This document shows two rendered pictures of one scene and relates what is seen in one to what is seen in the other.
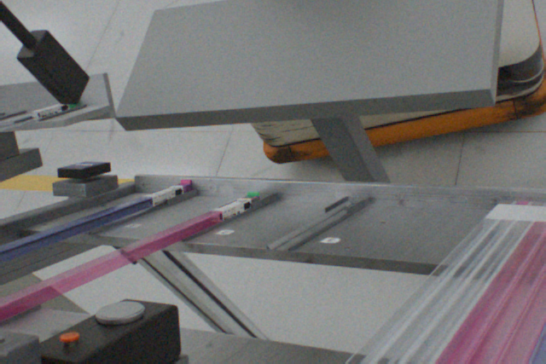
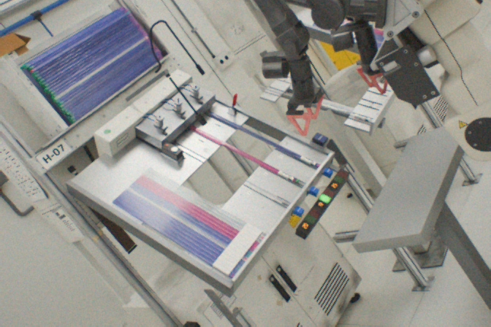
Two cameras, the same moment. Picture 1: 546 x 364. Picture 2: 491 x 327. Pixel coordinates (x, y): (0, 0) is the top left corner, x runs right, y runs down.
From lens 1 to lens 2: 1.85 m
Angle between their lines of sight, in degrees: 86
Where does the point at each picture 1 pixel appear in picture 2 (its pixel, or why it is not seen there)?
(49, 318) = (213, 147)
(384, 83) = (374, 212)
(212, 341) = (193, 167)
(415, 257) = (229, 205)
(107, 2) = not seen: outside the picture
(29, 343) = (160, 141)
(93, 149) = not seen: outside the picture
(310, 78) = (391, 188)
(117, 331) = (169, 149)
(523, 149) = not seen: outside the picture
